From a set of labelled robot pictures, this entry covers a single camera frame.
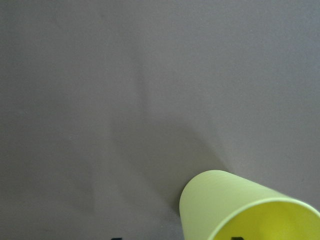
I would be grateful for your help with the yellow plastic cup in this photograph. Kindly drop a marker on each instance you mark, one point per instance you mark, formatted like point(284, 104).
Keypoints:
point(218, 205)

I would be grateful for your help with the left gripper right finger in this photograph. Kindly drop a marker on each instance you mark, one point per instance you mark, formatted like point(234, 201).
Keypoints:
point(237, 238)

